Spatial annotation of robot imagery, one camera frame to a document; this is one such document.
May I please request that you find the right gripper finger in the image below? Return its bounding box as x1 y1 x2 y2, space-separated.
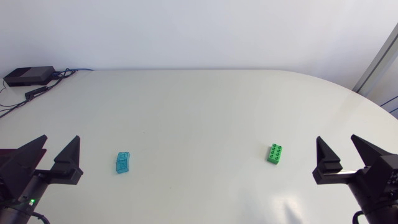
350 134 398 200
312 136 362 185

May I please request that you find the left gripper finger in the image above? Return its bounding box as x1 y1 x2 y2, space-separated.
34 135 84 185
0 134 49 200

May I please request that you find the translucent blue toy brick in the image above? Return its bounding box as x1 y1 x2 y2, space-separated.
116 151 131 174

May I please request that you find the green toy brick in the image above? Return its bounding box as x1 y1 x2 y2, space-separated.
267 143 284 165

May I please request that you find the black power brick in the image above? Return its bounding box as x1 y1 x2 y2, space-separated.
3 65 57 87

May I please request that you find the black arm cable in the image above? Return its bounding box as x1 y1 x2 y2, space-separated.
351 210 365 224
30 211 51 224

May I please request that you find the black cable with inline box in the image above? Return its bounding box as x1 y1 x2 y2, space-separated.
0 70 78 119

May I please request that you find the blue cable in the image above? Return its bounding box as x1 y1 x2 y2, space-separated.
54 67 95 75

